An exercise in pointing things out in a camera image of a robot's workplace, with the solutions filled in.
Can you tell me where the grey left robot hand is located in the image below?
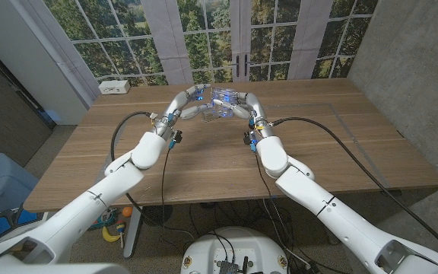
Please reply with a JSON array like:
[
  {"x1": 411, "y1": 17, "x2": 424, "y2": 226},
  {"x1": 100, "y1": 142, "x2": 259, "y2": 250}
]
[{"x1": 164, "y1": 83, "x2": 212, "y2": 121}]

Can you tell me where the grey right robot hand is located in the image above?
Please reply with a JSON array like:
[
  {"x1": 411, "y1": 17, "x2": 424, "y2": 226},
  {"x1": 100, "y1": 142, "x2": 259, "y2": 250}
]
[{"x1": 211, "y1": 91, "x2": 268, "y2": 123}]

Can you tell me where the small square glass bottle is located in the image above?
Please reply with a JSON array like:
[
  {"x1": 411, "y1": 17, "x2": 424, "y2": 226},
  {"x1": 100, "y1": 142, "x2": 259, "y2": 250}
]
[{"x1": 202, "y1": 110, "x2": 222, "y2": 123}]

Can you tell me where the printed window backdrop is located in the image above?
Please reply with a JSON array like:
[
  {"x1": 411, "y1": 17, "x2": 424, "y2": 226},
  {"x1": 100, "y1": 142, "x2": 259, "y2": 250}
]
[{"x1": 42, "y1": 0, "x2": 379, "y2": 87}]

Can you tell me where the white power strip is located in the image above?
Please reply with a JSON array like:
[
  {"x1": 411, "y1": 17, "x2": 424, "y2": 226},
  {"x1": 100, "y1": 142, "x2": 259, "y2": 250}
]
[{"x1": 98, "y1": 79, "x2": 132, "y2": 95}]

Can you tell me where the black round mesh disc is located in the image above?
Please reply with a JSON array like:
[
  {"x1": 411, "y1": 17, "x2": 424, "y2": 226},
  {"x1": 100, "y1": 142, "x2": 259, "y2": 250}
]
[{"x1": 142, "y1": 205, "x2": 173, "y2": 227}]

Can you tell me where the teal toy tray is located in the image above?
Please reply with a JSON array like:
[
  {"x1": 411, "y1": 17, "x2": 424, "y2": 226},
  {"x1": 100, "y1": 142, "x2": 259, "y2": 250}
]
[{"x1": 96, "y1": 208, "x2": 119, "y2": 231}]

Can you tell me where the white table leg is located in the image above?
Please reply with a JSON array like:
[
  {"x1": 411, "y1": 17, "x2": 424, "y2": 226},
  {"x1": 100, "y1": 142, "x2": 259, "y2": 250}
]
[{"x1": 122, "y1": 206, "x2": 144, "y2": 260}]

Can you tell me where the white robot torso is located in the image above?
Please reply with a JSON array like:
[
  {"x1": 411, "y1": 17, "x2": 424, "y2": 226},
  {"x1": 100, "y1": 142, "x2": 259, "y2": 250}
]
[{"x1": 180, "y1": 226, "x2": 290, "y2": 274}]

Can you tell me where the colourful toy screwdriver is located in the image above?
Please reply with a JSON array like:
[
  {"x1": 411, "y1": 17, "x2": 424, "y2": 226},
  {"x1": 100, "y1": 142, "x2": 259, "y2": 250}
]
[{"x1": 116, "y1": 223, "x2": 126, "y2": 249}]

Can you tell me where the grey table leg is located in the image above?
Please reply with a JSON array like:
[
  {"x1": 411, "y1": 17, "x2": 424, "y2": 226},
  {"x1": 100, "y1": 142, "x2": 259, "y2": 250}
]
[{"x1": 323, "y1": 227, "x2": 341, "y2": 245}]

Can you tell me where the yellow toy banana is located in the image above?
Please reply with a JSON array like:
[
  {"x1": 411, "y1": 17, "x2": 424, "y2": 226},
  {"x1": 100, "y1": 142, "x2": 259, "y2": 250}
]
[{"x1": 101, "y1": 225, "x2": 121, "y2": 244}]

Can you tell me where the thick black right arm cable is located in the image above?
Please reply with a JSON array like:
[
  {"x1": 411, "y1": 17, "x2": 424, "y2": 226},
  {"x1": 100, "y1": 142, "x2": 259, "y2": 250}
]
[{"x1": 271, "y1": 116, "x2": 438, "y2": 262}]

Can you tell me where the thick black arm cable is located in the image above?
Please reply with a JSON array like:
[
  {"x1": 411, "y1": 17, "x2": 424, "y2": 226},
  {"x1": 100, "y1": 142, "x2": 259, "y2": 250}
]
[
  {"x1": 271, "y1": 116, "x2": 438, "y2": 262},
  {"x1": 110, "y1": 110, "x2": 155, "y2": 163}
]

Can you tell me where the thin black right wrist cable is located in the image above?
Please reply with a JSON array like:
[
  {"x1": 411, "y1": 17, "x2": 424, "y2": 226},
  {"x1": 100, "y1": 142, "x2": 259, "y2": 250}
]
[{"x1": 254, "y1": 151, "x2": 283, "y2": 199}]

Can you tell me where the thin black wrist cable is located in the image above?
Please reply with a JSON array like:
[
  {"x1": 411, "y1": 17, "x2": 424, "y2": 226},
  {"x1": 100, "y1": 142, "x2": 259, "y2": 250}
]
[
  {"x1": 254, "y1": 151, "x2": 283, "y2": 199},
  {"x1": 160, "y1": 140, "x2": 173, "y2": 229}
]

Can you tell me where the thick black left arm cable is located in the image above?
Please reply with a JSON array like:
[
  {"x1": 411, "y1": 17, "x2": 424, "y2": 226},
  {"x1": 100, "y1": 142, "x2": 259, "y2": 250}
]
[{"x1": 110, "y1": 110, "x2": 155, "y2": 163}]

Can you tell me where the thin black left wrist cable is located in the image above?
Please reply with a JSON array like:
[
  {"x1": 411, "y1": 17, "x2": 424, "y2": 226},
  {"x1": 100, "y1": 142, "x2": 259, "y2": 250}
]
[{"x1": 160, "y1": 140, "x2": 173, "y2": 229}]

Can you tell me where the black floor cable tangle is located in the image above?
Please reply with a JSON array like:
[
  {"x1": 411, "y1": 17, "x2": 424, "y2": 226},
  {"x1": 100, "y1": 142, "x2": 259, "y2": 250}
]
[{"x1": 188, "y1": 197, "x2": 319, "y2": 274}]

